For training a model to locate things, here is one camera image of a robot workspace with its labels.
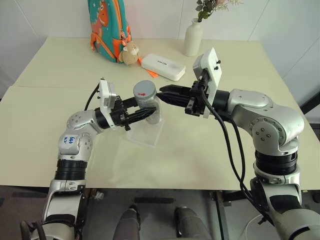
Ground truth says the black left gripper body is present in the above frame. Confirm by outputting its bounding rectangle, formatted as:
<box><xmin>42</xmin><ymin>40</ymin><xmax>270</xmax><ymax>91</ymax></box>
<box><xmin>110</xmin><ymin>96</ymin><xmax>133</xmax><ymax>132</ymax></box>

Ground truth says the teal dinosaur backpack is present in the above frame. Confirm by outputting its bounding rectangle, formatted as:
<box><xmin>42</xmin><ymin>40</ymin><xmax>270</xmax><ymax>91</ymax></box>
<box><xmin>87</xmin><ymin>0</ymin><xmax>133</xmax><ymax>64</ymax></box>

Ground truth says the artificial flower sprig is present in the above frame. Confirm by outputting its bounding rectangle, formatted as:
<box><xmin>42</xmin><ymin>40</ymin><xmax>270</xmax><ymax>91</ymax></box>
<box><xmin>194</xmin><ymin>0</ymin><xmax>245</xmax><ymax>24</ymax></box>

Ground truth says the white pencil case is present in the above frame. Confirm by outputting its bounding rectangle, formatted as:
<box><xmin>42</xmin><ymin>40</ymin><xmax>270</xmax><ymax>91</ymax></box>
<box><xmin>140</xmin><ymin>52</ymin><xmax>187</xmax><ymax>82</ymax></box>

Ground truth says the beige plush toy keychain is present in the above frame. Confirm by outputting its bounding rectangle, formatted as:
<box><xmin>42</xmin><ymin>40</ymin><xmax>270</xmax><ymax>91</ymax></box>
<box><xmin>118</xmin><ymin>39</ymin><xmax>143</xmax><ymax>67</ymax></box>

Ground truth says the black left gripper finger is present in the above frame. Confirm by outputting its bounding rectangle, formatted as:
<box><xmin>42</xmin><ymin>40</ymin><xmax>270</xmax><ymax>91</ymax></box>
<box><xmin>128</xmin><ymin>107</ymin><xmax>158</xmax><ymax>124</ymax></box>
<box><xmin>123</xmin><ymin>96</ymin><xmax>138</xmax><ymax>109</ymax></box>

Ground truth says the orange paper piece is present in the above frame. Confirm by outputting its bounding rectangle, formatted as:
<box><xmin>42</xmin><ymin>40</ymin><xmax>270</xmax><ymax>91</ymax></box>
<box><xmin>137</xmin><ymin>56</ymin><xmax>160</xmax><ymax>79</ymax></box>

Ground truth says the grey jar lid red mark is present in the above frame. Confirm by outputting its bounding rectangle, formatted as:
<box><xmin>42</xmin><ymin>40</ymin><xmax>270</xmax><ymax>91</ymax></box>
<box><xmin>132</xmin><ymin>79</ymin><xmax>159</xmax><ymax>101</ymax></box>

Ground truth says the white floor cable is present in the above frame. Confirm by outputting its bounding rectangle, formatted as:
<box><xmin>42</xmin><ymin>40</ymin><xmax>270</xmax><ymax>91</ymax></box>
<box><xmin>245</xmin><ymin>214</ymin><xmax>264</xmax><ymax>240</ymax></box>

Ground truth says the white ceramic vase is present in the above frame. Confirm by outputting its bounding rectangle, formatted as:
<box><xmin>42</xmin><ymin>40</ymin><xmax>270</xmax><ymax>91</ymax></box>
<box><xmin>183</xmin><ymin>17</ymin><xmax>204</xmax><ymax>58</ymax></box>

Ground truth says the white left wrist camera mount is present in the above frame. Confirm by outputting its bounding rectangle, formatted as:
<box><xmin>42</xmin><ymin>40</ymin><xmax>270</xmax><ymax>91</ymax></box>
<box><xmin>98</xmin><ymin>78</ymin><xmax>119</xmax><ymax>130</ymax></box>

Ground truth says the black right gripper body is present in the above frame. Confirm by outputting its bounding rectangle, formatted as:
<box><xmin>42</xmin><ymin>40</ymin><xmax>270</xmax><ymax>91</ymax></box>
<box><xmin>184</xmin><ymin>74</ymin><xmax>210</xmax><ymax>118</ymax></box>

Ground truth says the black table leg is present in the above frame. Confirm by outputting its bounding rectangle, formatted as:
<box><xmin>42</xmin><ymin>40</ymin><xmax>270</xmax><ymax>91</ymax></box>
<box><xmin>214</xmin><ymin>190</ymin><xmax>227</xmax><ymax>240</ymax></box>

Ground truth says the clear plastic jar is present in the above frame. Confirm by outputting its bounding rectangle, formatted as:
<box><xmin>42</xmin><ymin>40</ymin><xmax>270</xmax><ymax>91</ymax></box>
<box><xmin>135</xmin><ymin>94</ymin><xmax>163</xmax><ymax>125</ymax></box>

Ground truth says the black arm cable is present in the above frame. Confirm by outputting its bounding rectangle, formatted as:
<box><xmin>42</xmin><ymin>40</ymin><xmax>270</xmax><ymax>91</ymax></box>
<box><xmin>84</xmin><ymin>83</ymin><xmax>102</xmax><ymax>112</ymax></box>
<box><xmin>198</xmin><ymin>71</ymin><xmax>275</xmax><ymax>227</ymax></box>

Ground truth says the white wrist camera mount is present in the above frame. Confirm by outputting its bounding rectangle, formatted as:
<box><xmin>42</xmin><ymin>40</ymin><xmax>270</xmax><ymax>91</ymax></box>
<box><xmin>98</xmin><ymin>78</ymin><xmax>119</xmax><ymax>130</ymax></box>
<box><xmin>192</xmin><ymin>46</ymin><xmax>224</xmax><ymax>120</ymax></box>

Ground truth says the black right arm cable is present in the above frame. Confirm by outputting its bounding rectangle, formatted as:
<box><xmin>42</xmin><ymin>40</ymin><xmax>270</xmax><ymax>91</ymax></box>
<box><xmin>198</xmin><ymin>71</ymin><xmax>275</xmax><ymax>227</ymax></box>

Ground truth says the clear plastic box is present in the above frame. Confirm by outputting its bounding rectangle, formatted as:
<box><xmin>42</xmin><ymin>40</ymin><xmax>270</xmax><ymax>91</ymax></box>
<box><xmin>125</xmin><ymin>114</ymin><xmax>166</xmax><ymax>149</ymax></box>

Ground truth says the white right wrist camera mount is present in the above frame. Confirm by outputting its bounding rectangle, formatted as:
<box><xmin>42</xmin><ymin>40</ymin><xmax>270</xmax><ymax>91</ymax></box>
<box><xmin>192</xmin><ymin>46</ymin><xmax>224</xmax><ymax>120</ymax></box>

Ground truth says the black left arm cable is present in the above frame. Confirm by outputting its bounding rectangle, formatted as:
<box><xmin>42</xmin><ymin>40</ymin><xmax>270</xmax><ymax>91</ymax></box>
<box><xmin>84</xmin><ymin>83</ymin><xmax>102</xmax><ymax>112</ymax></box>

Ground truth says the dark grey rounded shape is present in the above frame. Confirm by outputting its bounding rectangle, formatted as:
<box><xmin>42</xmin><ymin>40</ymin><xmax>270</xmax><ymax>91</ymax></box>
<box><xmin>117</xmin><ymin>204</ymin><xmax>141</xmax><ymax>240</ymax></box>
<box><xmin>173</xmin><ymin>205</ymin><xmax>201</xmax><ymax>240</ymax></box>

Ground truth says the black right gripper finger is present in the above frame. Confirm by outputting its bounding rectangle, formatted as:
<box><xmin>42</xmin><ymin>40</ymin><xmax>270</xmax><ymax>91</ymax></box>
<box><xmin>156</xmin><ymin>92</ymin><xmax>191</xmax><ymax>108</ymax></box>
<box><xmin>159</xmin><ymin>84</ymin><xmax>193</xmax><ymax>96</ymax></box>

